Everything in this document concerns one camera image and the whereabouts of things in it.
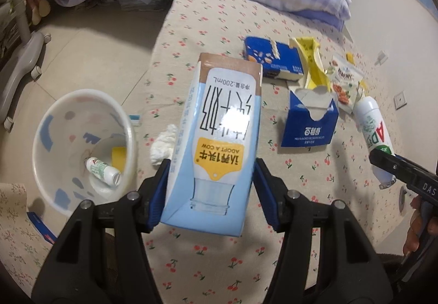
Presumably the yellow plastic package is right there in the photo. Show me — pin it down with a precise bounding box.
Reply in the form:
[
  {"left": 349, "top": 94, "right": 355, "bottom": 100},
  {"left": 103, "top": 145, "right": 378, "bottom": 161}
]
[{"left": 295, "top": 36, "right": 332, "bottom": 92}]

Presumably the white patterned waste bin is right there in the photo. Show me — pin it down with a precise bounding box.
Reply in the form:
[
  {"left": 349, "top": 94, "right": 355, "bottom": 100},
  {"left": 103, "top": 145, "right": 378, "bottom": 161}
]
[{"left": 32, "top": 89, "right": 138, "bottom": 217}]

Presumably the person's right hand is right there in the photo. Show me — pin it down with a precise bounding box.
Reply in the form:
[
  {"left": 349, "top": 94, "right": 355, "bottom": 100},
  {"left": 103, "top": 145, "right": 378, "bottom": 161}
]
[{"left": 403, "top": 196, "right": 424, "bottom": 255}]

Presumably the purple blanket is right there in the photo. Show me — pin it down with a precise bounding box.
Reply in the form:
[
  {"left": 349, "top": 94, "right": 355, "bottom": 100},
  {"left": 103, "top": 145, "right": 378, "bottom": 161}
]
[{"left": 291, "top": 6, "right": 346, "bottom": 33}]

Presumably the beige floral rug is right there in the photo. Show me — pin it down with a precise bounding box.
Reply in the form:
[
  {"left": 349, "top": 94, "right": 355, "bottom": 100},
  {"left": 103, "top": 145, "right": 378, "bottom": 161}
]
[{"left": 0, "top": 183, "right": 60, "bottom": 287}]

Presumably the yellow wrapper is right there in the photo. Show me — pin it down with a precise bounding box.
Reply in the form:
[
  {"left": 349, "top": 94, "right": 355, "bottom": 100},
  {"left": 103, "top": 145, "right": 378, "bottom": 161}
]
[{"left": 111, "top": 146, "right": 128, "bottom": 173}]

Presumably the flat blue carton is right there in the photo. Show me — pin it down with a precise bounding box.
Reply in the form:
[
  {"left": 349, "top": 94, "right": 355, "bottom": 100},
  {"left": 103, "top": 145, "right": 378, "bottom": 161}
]
[{"left": 244, "top": 36, "right": 305, "bottom": 80}]

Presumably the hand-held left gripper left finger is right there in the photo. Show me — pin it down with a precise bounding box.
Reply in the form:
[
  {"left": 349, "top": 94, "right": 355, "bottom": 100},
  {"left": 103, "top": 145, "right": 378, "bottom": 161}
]
[{"left": 31, "top": 158, "right": 172, "bottom": 304}]

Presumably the light blue milk carton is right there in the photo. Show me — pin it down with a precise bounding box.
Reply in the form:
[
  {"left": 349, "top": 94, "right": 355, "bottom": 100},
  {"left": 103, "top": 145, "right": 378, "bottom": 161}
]
[{"left": 160, "top": 53, "right": 264, "bottom": 238}]

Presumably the tall white green bottle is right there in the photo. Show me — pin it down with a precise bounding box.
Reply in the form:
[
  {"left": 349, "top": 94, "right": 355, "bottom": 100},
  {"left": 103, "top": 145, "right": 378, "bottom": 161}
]
[{"left": 353, "top": 96, "right": 397, "bottom": 190}]

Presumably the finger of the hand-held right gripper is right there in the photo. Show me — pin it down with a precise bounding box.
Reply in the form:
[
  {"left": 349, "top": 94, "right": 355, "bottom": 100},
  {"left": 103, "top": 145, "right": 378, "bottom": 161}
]
[{"left": 369, "top": 148, "right": 438, "bottom": 198}]

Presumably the small white green bottle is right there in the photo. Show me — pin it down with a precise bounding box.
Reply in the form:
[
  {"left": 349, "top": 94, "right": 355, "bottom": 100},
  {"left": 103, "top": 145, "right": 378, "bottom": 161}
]
[{"left": 85, "top": 156, "right": 121, "bottom": 186}]

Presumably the flat blue box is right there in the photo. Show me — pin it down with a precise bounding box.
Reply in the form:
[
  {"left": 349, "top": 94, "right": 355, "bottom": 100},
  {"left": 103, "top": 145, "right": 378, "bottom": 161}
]
[{"left": 27, "top": 212, "right": 57, "bottom": 245}]

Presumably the crumpled white tissue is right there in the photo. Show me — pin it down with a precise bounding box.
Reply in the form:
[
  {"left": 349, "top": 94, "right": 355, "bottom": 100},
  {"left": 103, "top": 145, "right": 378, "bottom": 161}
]
[{"left": 151, "top": 124, "right": 178, "bottom": 166}]

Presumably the grey chair base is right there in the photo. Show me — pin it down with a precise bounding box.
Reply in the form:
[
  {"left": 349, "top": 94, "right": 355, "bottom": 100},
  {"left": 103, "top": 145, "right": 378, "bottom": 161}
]
[{"left": 0, "top": 0, "right": 52, "bottom": 130}]

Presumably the torn open blue box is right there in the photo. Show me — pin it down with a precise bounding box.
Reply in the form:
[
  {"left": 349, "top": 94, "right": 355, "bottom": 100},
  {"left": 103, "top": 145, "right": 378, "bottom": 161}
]
[{"left": 281, "top": 86, "right": 340, "bottom": 150}]

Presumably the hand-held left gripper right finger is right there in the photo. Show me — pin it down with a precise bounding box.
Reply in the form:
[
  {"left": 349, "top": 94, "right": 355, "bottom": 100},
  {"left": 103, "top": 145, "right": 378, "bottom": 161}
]
[{"left": 253, "top": 158, "right": 394, "bottom": 304}]

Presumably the white snack packet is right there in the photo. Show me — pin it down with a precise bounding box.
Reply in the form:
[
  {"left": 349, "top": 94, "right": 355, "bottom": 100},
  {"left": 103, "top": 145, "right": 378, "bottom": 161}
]
[{"left": 325, "top": 54, "right": 365, "bottom": 115}]

